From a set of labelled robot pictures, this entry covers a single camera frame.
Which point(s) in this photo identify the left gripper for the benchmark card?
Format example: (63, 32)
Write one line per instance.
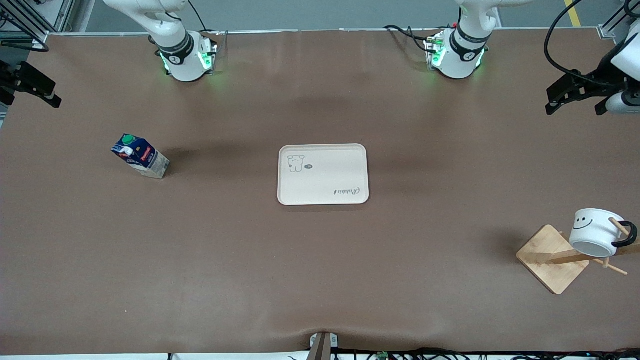
(601, 76)

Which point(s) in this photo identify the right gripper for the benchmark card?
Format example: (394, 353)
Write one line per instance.
(11, 80)

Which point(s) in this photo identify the blue white milk carton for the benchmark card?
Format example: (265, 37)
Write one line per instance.
(142, 157)

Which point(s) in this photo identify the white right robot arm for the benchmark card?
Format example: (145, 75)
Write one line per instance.
(182, 60)

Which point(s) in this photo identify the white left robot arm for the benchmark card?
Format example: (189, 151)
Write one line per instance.
(457, 57)

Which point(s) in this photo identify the cream rabbit print tray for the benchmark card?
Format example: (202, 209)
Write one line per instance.
(325, 175)

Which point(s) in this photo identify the wooden mug stand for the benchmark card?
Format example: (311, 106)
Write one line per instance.
(550, 260)

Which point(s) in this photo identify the green terminal connector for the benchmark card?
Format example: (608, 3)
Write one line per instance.
(382, 355)

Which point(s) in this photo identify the grey aluminium frame corner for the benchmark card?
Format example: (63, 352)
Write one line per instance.
(607, 31)

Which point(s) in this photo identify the grey aluminium frame post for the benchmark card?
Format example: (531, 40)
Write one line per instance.
(65, 15)

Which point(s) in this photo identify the metal base connector bracket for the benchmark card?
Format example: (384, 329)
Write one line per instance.
(434, 47)
(214, 50)

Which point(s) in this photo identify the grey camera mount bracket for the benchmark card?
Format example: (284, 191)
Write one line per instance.
(320, 350)

